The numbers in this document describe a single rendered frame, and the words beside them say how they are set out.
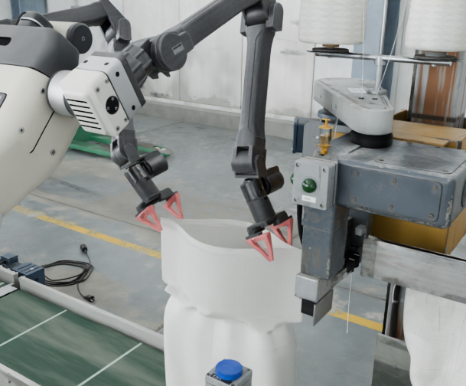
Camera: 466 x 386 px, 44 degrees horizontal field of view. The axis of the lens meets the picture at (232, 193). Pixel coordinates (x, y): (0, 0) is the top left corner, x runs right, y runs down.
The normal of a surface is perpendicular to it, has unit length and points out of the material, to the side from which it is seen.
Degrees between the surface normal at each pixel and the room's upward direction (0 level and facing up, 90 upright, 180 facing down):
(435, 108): 90
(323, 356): 0
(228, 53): 90
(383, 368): 90
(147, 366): 0
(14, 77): 50
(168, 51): 79
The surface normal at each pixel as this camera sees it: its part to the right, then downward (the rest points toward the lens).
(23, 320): 0.02, -0.95
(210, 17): 0.73, -0.01
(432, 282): -0.56, 0.26
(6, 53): -0.41, -0.41
